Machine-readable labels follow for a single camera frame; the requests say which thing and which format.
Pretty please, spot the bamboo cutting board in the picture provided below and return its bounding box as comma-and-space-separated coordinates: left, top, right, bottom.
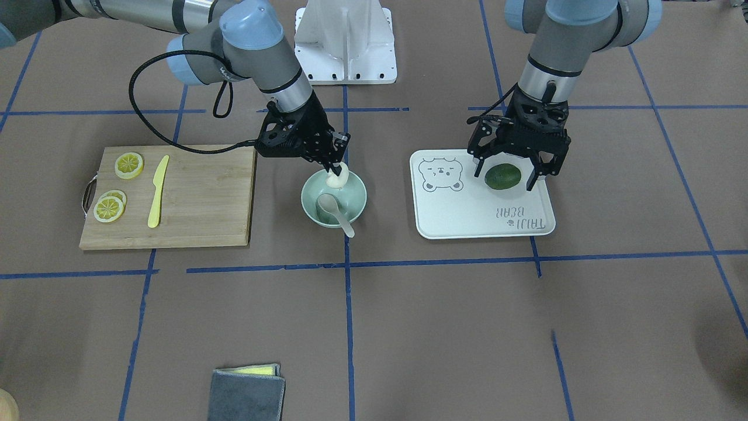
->
79, 146, 257, 250

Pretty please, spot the white bear tray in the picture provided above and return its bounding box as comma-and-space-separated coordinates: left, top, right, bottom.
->
409, 149, 556, 240

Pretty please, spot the lemon slice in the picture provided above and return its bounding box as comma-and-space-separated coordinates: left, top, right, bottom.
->
93, 195, 125, 223
99, 189, 127, 206
114, 151, 144, 180

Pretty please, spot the upper bottom lemon slice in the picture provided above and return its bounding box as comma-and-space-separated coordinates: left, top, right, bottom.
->
99, 189, 127, 206

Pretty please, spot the light green bowl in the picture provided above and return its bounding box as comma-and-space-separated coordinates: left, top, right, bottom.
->
301, 170, 367, 227

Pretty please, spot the upper top lemon slice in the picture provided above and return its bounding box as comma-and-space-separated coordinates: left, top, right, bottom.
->
114, 151, 144, 180

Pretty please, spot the yellow plastic knife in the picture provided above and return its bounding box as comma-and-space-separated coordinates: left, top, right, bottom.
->
147, 155, 170, 229

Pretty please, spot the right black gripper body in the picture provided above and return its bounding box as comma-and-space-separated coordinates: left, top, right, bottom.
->
254, 94, 340, 163

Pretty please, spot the green avocado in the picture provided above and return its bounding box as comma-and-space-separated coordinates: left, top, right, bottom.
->
484, 163, 522, 190

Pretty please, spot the lower top lemon slice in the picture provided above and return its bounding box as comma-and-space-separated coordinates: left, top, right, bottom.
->
93, 195, 125, 223

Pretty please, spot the black cable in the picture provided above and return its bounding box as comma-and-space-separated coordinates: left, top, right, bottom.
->
129, 50, 259, 155

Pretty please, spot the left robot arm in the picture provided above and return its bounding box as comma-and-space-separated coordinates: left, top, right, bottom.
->
466, 1, 663, 190

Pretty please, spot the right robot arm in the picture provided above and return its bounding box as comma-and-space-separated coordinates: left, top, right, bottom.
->
1, 1, 350, 176

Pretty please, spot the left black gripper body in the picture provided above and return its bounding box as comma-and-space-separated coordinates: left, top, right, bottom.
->
467, 88, 571, 162

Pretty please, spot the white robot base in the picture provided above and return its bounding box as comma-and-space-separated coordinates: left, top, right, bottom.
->
295, 1, 398, 85

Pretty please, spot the white steamed bun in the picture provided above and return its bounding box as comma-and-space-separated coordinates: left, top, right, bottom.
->
325, 162, 350, 189

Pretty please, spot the white ceramic spoon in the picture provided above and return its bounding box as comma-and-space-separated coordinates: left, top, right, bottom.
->
316, 194, 355, 238

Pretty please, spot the grey folded cloth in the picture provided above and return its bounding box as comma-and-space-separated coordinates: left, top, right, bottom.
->
207, 363, 286, 420

